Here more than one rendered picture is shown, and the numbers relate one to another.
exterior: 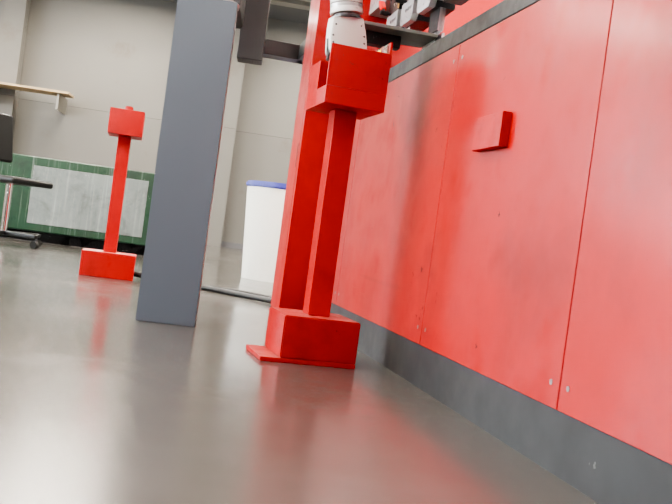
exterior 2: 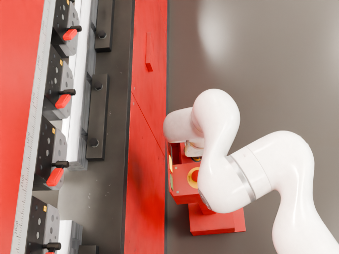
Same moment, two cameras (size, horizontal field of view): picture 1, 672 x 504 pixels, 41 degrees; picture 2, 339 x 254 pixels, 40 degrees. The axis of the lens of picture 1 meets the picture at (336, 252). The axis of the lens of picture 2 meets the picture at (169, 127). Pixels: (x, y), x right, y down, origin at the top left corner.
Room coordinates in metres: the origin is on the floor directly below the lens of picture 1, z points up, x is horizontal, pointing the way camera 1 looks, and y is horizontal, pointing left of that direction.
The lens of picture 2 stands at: (2.76, 0.27, 2.23)
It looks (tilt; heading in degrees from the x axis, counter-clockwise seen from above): 66 degrees down; 213
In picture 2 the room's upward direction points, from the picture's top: 22 degrees counter-clockwise
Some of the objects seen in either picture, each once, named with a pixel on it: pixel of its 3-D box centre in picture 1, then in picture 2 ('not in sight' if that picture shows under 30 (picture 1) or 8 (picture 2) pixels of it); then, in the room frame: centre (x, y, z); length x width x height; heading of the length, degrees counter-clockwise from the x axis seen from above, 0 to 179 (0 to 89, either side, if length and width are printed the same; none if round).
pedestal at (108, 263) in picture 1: (117, 191); not in sight; (4.27, 1.08, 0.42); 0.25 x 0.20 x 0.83; 102
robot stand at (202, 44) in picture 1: (187, 163); not in sight; (2.79, 0.50, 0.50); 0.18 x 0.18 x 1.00; 7
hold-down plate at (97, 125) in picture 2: not in sight; (98, 116); (2.26, -0.29, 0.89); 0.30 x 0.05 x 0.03; 12
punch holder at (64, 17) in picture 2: not in sight; (53, 22); (2.11, -0.38, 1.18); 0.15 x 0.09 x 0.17; 12
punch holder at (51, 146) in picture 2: not in sight; (37, 154); (2.50, -0.30, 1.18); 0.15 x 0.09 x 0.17; 12
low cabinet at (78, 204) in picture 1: (100, 207); not in sight; (7.69, 2.08, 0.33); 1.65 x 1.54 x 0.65; 8
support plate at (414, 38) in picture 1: (389, 34); not in sight; (2.83, -0.08, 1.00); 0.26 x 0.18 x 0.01; 102
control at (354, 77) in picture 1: (347, 77); (194, 167); (2.34, 0.03, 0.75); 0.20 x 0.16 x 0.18; 16
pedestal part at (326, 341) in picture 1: (301, 336); (216, 209); (2.33, 0.06, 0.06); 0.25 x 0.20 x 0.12; 106
